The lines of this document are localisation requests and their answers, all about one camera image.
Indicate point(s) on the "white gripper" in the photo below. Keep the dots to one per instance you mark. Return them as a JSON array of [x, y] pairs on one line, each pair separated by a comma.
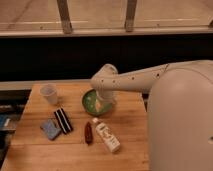
[[105, 97]]

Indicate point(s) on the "white lotion bottle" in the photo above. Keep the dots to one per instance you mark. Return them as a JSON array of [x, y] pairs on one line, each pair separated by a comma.
[[107, 136]]

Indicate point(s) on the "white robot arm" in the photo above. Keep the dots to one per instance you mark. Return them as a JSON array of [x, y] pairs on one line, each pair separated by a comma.
[[179, 108]]

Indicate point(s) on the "green ceramic bowl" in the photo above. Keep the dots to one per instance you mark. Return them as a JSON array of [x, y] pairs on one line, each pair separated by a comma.
[[88, 102]]

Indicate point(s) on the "dark red snack bar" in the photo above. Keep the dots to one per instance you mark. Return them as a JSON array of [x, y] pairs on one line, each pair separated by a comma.
[[88, 133]]

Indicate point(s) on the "black white striped box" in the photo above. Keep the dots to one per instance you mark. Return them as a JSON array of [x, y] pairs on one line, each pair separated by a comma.
[[63, 121]]

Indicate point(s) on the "clear plastic cup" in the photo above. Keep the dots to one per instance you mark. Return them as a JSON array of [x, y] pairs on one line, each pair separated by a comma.
[[49, 93]]

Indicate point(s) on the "blue sponge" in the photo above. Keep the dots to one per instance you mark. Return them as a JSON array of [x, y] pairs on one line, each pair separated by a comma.
[[50, 129]]

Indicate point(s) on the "right window frame post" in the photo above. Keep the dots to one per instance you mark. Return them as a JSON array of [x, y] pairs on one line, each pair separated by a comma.
[[130, 15]]

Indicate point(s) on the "window frame post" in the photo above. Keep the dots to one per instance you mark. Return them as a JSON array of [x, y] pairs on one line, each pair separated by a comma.
[[130, 15], [64, 16]]

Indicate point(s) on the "left window frame post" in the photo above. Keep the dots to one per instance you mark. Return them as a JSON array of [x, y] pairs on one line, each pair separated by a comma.
[[64, 16]]

